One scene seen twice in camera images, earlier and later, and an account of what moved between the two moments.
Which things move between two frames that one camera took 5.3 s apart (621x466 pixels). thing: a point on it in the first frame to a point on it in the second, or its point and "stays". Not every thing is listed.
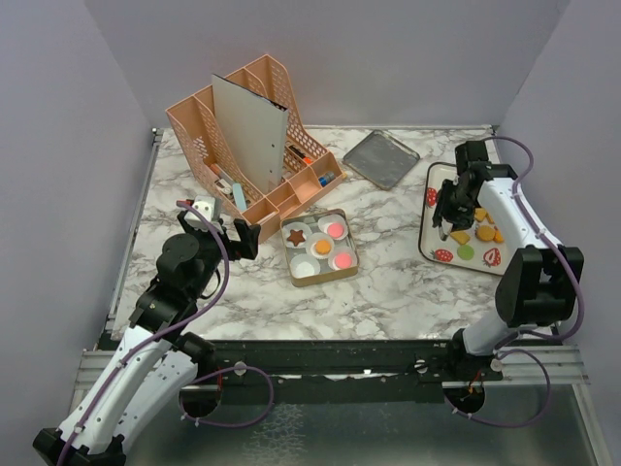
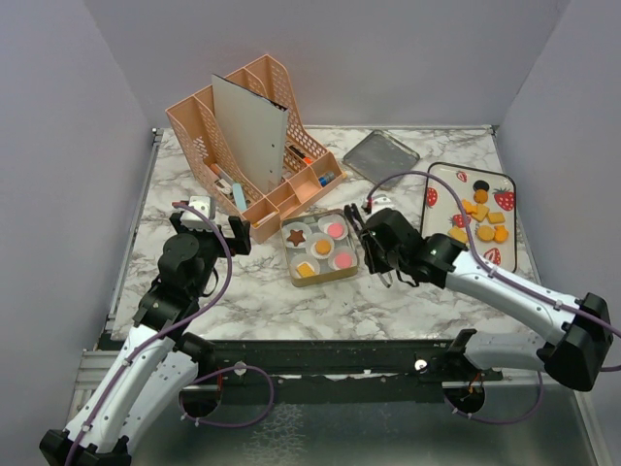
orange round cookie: (322, 247) stays
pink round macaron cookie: (336, 229) stays
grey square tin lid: (381, 159) stays
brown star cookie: (296, 237) stays
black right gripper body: (454, 207) to (377, 259)
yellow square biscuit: (461, 237) to (306, 271)
